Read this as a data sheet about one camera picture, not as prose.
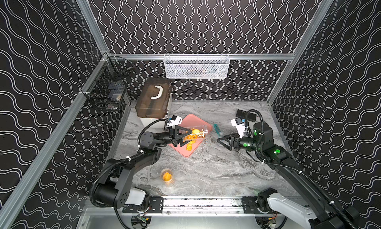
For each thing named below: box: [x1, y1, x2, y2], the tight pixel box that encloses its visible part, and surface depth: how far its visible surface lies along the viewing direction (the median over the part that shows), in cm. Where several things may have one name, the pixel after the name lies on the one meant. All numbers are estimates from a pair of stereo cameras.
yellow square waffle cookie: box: [186, 143, 193, 152], surface depth 97 cm
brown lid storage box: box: [134, 77, 174, 129], surface depth 103 cm
